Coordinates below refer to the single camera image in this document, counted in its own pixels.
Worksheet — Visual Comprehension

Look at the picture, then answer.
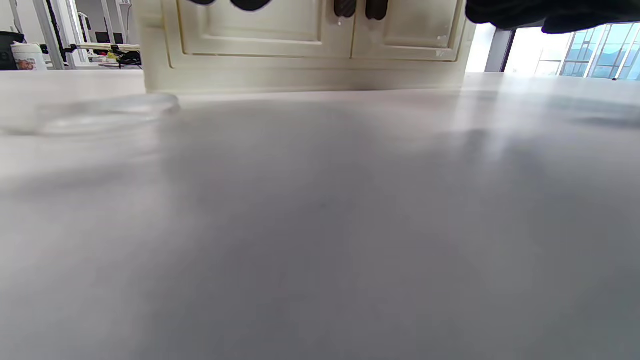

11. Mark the person's left hand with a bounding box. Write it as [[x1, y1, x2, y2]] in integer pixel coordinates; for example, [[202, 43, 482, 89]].
[[185, 0, 640, 35]]

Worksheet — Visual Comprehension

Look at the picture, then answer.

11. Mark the cream plastic cabinet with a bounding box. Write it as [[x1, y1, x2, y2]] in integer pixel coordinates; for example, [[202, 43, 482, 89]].
[[131, 0, 477, 95]]

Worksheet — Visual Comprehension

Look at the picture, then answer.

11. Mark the small white box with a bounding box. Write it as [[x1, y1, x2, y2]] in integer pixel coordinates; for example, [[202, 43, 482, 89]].
[[35, 92, 180, 137]]

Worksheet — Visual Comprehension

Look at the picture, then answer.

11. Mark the white printed bottle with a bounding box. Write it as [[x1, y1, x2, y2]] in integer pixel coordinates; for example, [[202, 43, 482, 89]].
[[11, 42, 47, 71]]

